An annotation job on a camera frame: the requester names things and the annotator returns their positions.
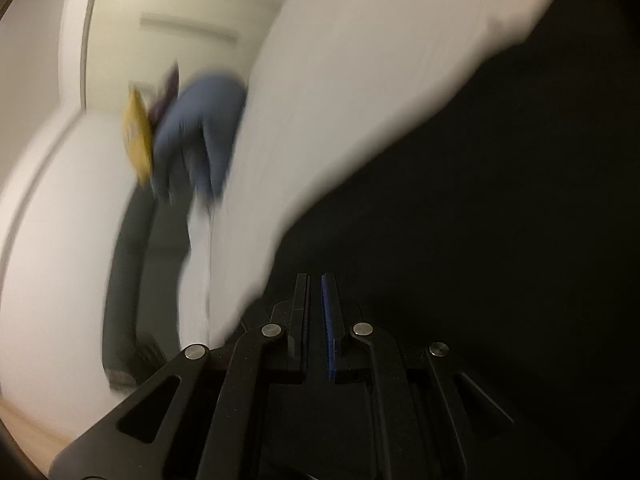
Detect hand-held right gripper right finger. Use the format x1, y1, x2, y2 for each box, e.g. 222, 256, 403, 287
320, 272, 516, 480

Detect folded blue duvet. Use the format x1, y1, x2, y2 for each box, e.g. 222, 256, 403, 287
152, 74, 248, 206

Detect grey padded headboard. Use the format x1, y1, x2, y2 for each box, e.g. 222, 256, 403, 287
102, 195, 193, 391

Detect bed with white sheet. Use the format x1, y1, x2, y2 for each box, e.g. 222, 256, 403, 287
177, 0, 586, 348

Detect purple cushion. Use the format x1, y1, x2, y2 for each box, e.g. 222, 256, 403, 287
150, 62, 181, 121

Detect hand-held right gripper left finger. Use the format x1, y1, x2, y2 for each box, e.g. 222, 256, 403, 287
50, 272, 311, 480

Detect yellow cushion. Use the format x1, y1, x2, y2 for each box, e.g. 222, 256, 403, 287
122, 85, 153, 188

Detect black pants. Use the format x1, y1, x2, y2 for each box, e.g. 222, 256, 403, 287
215, 10, 640, 480

